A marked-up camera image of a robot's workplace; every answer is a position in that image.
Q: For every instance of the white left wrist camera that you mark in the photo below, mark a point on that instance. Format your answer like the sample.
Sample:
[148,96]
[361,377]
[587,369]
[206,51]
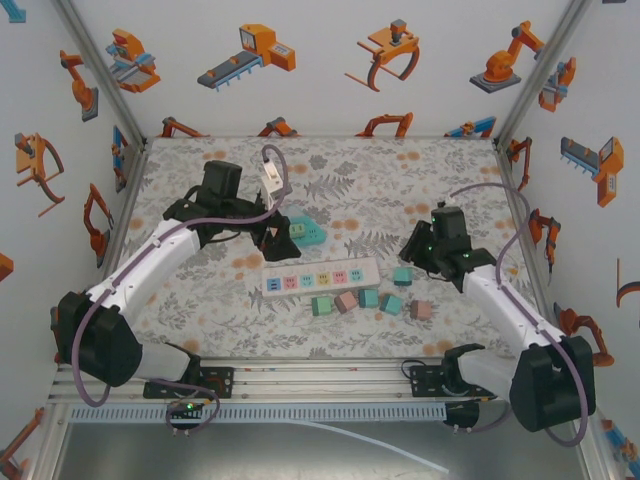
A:
[271,185]

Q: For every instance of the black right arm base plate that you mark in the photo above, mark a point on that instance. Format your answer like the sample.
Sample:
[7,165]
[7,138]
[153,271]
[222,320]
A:
[425,382]

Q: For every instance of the aluminium frame rail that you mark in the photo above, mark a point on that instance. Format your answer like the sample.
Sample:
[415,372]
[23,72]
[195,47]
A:
[320,382]

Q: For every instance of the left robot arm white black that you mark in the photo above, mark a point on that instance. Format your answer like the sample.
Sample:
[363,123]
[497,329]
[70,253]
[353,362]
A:
[130,280]

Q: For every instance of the white plastic tube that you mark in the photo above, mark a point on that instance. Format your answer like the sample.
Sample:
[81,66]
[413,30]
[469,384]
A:
[380,445]

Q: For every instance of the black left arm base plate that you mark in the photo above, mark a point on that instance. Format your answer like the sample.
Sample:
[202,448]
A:
[220,382]

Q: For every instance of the white power strip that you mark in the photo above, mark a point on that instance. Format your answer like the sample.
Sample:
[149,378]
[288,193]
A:
[365,275]

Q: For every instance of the circuit board with green light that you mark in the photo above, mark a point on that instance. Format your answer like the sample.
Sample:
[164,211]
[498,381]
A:
[186,410]

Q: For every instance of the floral table mat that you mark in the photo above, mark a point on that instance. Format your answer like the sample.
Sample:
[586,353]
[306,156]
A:
[320,335]

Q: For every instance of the aluminium corner post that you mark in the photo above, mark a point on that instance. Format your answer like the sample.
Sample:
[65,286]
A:
[545,70]
[100,75]

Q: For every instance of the teal plug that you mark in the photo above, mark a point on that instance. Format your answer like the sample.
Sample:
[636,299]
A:
[367,298]
[403,276]
[391,303]

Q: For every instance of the black controller box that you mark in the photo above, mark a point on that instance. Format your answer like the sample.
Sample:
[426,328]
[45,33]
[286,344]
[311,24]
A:
[462,415]

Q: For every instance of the green plug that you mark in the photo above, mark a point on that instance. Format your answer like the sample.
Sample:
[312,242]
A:
[297,230]
[322,306]

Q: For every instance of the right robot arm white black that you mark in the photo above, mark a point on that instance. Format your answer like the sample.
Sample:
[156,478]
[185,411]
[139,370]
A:
[525,340]

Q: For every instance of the teal power strip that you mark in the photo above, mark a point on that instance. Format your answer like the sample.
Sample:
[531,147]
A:
[312,235]

